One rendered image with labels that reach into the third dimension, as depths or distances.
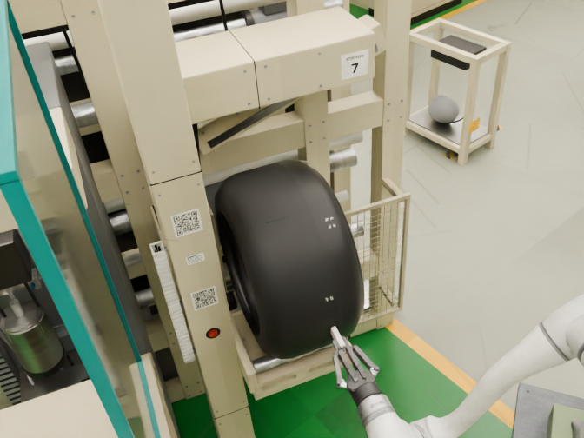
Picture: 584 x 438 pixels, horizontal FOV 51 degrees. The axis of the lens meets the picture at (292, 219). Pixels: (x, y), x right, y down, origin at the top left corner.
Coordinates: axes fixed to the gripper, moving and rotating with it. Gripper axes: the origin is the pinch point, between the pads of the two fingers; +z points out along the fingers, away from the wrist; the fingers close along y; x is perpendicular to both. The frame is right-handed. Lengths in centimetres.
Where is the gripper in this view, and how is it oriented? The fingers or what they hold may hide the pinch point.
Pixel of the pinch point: (337, 339)
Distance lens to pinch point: 175.7
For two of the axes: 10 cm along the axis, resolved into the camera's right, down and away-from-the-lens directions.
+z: -3.7, -6.8, 6.3
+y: -9.3, 2.9, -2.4
